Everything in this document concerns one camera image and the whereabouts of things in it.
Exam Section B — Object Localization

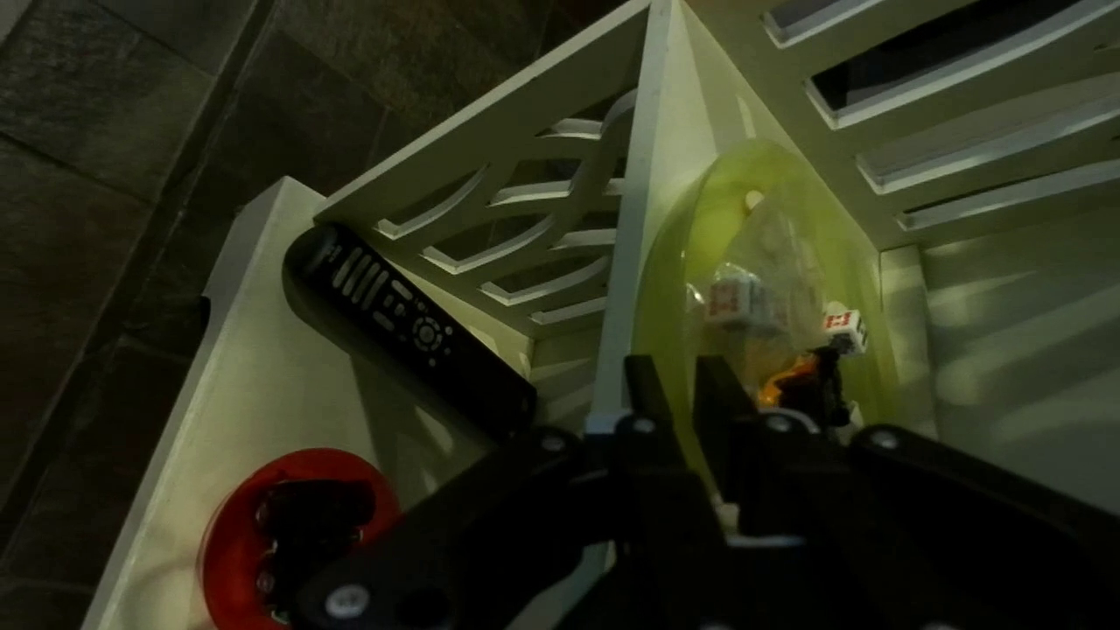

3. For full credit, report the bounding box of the white lattice shelf unit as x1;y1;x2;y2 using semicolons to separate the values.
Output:
79;0;1120;630

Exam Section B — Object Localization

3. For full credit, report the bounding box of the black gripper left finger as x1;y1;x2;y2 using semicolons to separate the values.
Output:
292;352;752;630

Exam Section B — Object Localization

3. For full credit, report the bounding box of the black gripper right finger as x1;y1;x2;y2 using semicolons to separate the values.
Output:
691;352;1120;630

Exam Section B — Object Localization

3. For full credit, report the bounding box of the translucent yellow plate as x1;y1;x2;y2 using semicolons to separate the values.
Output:
633;136;908;472

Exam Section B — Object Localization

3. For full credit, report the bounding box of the small red plate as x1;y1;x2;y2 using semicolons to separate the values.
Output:
199;445;406;630

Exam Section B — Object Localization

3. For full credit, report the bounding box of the black remote control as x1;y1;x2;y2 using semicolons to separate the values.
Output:
281;216;541;445

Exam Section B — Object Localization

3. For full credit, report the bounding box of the small black orange toy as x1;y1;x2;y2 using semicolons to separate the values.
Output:
757;340;856;430

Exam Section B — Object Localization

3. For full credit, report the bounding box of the small white die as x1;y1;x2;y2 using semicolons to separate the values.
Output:
698;258;779;344
817;302;872;355

